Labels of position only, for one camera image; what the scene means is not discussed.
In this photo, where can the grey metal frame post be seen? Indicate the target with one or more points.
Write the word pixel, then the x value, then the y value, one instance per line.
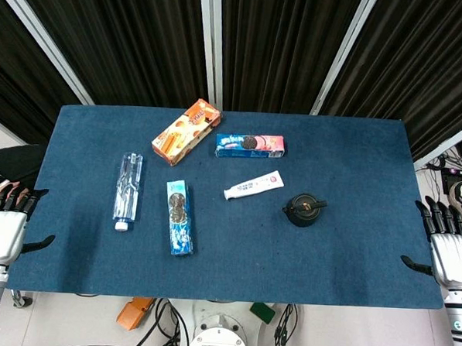
pixel 40 35
pixel 211 44
pixel 447 147
pixel 344 51

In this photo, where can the blue pink cookie box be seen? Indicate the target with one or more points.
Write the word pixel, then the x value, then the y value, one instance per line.
pixel 251 146

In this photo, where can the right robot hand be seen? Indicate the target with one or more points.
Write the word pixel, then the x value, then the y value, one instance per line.
pixel 451 256

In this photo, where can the blue cookie sleeve pack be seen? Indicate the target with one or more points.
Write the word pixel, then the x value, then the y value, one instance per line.
pixel 179 217

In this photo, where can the person in black clothes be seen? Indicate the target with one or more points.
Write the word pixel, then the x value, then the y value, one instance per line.
pixel 2 176

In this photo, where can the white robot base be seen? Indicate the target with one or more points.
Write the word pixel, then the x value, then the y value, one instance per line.
pixel 220 335

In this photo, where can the white toothpaste tube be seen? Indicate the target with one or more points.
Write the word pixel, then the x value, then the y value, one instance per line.
pixel 253 186

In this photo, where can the black curtain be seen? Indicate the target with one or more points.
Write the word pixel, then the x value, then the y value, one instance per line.
pixel 118 39

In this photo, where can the green box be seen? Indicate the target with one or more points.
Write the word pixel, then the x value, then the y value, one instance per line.
pixel 263 311

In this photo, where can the blue table cloth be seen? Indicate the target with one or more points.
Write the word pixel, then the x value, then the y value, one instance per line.
pixel 226 258

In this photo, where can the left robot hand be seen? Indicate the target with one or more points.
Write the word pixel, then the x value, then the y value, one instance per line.
pixel 1 232

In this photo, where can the orange device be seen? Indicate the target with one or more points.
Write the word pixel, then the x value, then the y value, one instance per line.
pixel 134 311

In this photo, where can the black round container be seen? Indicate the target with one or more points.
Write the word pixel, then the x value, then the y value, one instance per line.
pixel 304 209

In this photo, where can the clear plastic water bottle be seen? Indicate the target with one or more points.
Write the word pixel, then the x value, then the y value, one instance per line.
pixel 128 189

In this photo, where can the orange biscuit box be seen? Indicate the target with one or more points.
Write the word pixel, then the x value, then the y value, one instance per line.
pixel 186 132

